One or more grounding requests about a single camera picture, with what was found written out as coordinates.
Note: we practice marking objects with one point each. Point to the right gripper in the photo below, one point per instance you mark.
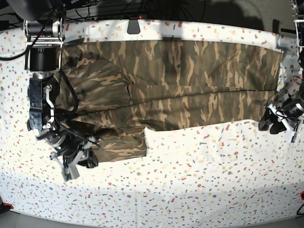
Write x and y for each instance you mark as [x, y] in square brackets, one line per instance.
[72, 150]

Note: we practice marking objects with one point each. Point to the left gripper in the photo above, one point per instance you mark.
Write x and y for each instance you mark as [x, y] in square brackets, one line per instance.
[285, 118]

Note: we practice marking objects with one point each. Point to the camouflage T-shirt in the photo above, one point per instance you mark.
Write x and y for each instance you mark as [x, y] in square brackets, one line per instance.
[125, 87]

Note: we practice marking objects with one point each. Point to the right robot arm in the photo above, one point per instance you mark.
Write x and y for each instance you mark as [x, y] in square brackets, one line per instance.
[44, 24]

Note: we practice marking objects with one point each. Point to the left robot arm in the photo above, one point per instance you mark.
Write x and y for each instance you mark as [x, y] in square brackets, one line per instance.
[291, 69]

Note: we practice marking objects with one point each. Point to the terrazzo patterned table cloth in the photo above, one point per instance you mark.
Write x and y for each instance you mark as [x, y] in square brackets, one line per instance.
[223, 175]

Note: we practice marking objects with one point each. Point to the red table corner clamp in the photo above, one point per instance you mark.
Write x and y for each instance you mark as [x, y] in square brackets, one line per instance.
[8, 205]

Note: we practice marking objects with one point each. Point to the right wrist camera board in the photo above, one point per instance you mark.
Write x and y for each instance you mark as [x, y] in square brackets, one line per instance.
[67, 176]

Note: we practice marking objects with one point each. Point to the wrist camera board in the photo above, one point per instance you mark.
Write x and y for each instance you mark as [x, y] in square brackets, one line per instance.
[67, 176]
[294, 136]

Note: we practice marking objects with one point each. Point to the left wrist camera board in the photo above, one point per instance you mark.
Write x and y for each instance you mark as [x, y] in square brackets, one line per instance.
[294, 136]

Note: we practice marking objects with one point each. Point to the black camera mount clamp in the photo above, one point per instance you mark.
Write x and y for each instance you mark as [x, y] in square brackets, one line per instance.
[133, 27]

